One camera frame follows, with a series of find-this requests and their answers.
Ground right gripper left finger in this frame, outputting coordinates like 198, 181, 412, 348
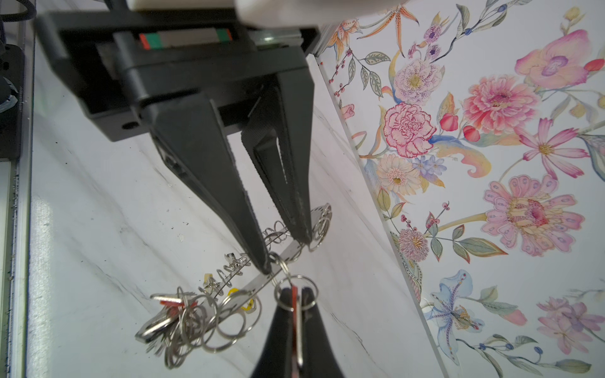
251, 288, 295, 378

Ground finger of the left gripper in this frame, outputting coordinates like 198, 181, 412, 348
241, 69, 314, 244

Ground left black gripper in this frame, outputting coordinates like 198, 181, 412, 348
35, 9, 320, 275

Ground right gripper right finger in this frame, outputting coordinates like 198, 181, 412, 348
299, 288, 344, 378

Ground red key tag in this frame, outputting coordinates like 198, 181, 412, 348
291, 286, 303, 378

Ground round steel key organizer disc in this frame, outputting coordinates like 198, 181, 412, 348
135, 203, 332, 369

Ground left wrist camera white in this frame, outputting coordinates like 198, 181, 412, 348
126, 0, 402, 28

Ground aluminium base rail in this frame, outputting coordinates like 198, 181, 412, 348
1, 1, 36, 377

